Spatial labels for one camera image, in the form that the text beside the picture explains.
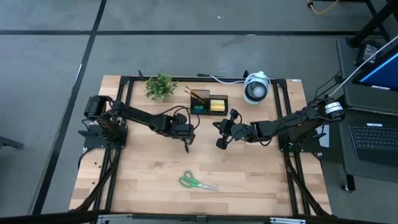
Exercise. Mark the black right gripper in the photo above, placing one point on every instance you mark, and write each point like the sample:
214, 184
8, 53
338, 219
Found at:
237, 132

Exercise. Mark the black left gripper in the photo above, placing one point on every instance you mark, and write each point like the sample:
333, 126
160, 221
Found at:
183, 129

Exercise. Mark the black pen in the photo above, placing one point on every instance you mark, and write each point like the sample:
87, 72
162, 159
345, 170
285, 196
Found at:
186, 147
194, 97

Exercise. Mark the yellow sticky note pad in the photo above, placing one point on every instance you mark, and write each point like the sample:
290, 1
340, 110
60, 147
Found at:
217, 105

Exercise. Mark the green eraser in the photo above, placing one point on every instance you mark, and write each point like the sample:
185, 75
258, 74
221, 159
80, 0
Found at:
199, 107

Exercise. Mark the yellow pencil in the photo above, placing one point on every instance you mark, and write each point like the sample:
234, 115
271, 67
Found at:
196, 93

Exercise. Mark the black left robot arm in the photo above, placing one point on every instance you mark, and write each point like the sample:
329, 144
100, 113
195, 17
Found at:
136, 113

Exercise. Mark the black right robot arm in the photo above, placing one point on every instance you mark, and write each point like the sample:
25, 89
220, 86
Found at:
280, 123

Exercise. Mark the black mesh desk organizer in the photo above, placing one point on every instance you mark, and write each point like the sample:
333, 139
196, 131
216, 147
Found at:
203, 93

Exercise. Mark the green plant in white pot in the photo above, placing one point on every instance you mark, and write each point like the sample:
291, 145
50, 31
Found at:
160, 87

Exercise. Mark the white round desk lamp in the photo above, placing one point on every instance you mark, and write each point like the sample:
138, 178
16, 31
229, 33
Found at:
256, 88

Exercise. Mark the open laptop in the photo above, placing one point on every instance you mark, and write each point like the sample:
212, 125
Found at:
345, 77

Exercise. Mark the white rod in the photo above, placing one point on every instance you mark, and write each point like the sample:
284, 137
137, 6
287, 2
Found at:
357, 68

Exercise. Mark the black laptop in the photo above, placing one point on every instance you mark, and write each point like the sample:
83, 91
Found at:
373, 143

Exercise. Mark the black power adapter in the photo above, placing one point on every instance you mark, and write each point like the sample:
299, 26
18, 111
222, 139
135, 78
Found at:
368, 51

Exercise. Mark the monitor with blue screen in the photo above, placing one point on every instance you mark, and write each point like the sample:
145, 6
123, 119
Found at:
382, 73

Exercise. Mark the black stand leg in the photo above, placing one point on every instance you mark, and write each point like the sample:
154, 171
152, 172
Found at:
370, 26

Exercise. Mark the black aluminium table frame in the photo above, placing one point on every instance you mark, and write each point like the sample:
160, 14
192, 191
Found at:
281, 93

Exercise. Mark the black frame bar with brackets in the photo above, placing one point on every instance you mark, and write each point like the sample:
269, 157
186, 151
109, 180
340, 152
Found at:
62, 217

